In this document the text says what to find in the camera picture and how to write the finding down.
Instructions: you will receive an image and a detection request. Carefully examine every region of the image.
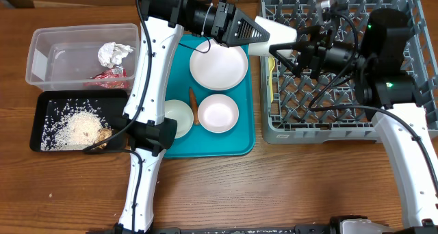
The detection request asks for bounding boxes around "white bowl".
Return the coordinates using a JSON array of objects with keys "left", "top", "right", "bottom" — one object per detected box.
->
[{"left": 164, "top": 100, "right": 194, "bottom": 139}]

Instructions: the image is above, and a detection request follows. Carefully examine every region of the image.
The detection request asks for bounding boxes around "white paper cup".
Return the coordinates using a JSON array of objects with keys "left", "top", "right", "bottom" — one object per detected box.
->
[{"left": 248, "top": 16, "right": 297, "bottom": 57}]

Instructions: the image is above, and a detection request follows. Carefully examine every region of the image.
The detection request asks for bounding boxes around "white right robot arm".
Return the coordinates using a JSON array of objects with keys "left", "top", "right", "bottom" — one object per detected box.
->
[{"left": 269, "top": 8, "right": 437, "bottom": 233}]

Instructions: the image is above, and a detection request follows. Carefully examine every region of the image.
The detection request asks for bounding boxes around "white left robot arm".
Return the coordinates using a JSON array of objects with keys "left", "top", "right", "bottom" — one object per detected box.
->
[{"left": 115, "top": 0, "right": 270, "bottom": 233}]

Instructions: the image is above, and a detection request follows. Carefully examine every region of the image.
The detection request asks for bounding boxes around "black waste tray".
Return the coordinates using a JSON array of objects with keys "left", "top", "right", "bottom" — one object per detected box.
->
[{"left": 29, "top": 90, "right": 127, "bottom": 152}]

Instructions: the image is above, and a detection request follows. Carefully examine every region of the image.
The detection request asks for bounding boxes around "grey dishwasher rack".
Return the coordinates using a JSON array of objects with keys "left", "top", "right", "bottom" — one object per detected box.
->
[{"left": 257, "top": 0, "right": 438, "bottom": 145}]

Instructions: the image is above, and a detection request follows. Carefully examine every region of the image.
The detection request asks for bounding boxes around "white napkin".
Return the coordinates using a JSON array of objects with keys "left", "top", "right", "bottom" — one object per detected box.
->
[{"left": 98, "top": 42, "right": 134, "bottom": 68}]

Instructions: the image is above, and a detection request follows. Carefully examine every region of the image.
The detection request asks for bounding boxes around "pile of rice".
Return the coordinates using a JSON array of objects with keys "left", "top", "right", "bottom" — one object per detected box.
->
[{"left": 40, "top": 99, "right": 111, "bottom": 151}]

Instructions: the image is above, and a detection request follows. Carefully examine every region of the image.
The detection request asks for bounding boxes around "brown food lump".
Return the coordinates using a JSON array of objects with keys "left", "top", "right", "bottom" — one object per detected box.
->
[{"left": 94, "top": 128, "right": 112, "bottom": 144}]

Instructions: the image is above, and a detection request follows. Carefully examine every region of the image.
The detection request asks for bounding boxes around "teal plastic tray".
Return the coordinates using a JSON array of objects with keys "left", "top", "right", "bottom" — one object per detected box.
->
[{"left": 165, "top": 34, "right": 255, "bottom": 158}]

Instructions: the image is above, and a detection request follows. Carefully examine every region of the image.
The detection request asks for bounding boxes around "clear plastic bin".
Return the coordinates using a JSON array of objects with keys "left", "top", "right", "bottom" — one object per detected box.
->
[{"left": 25, "top": 23, "right": 140, "bottom": 91}]

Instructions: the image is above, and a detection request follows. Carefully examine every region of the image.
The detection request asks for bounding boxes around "red snack wrapper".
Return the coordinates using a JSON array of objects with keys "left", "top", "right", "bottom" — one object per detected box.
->
[{"left": 83, "top": 66, "right": 129, "bottom": 89}]

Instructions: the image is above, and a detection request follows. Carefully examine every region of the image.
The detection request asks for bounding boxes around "yellow plastic spoon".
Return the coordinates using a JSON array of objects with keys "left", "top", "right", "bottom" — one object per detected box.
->
[{"left": 268, "top": 57, "right": 276, "bottom": 103}]

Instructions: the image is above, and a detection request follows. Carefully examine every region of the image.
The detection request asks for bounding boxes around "large white plate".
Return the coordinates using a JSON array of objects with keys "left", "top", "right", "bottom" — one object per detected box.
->
[{"left": 190, "top": 40, "right": 248, "bottom": 91}]

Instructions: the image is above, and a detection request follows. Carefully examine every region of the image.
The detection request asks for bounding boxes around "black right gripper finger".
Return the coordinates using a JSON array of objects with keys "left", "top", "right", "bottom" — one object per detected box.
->
[
  {"left": 297, "top": 25, "right": 321, "bottom": 38},
  {"left": 269, "top": 42, "right": 305, "bottom": 77}
]

